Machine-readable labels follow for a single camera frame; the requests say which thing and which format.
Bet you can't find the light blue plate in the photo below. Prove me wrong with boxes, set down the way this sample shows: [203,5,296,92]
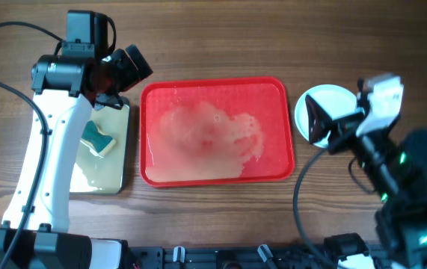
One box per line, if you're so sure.
[294,84,361,141]

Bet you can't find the green yellow sponge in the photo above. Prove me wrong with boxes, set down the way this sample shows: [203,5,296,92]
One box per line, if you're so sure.
[80,120,117,158]

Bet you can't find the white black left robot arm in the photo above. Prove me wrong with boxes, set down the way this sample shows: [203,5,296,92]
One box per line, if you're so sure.
[0,45,152,268]

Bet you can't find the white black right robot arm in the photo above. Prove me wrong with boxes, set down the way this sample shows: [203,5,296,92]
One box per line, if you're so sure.
[305,96,427,268]

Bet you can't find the black soapy water tray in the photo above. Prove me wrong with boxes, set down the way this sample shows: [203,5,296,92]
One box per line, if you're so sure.
[70,97,131,195]

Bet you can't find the red plastic tray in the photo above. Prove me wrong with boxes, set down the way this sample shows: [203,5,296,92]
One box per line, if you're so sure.
[139,76,295,188]

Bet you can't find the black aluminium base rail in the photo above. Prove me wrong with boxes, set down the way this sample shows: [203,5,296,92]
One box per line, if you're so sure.
[126,244,386,269]

